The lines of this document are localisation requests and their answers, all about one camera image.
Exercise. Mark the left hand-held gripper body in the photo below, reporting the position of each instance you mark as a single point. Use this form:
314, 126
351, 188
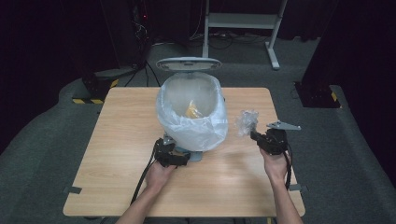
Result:
165, 152

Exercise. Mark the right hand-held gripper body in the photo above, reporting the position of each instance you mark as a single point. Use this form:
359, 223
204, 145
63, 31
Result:
275, 141

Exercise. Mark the clear plastic wrapper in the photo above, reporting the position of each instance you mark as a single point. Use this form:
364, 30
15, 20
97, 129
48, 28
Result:
246, 121

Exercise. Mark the white plastic bin liner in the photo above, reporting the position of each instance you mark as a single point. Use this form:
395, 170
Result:
199, 133

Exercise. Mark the yellow plastic bag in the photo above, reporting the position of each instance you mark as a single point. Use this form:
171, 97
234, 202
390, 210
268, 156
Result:
193, 111

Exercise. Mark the white and grey pedal bin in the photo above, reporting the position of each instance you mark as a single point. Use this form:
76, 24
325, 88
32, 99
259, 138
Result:
188, 64

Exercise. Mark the person's right hand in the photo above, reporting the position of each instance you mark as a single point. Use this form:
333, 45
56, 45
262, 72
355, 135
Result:
275, 166

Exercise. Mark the person's left hand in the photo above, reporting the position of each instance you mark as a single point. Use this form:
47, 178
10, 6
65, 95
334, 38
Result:
158, 177

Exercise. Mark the grey tape piece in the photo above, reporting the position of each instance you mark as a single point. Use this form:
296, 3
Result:
299, 187
73, 189

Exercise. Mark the black stand base striped tape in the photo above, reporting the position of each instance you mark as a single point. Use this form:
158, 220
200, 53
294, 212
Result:
98, 85
317, 95

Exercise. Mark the white metal stand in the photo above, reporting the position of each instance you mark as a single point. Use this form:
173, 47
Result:
241, 20

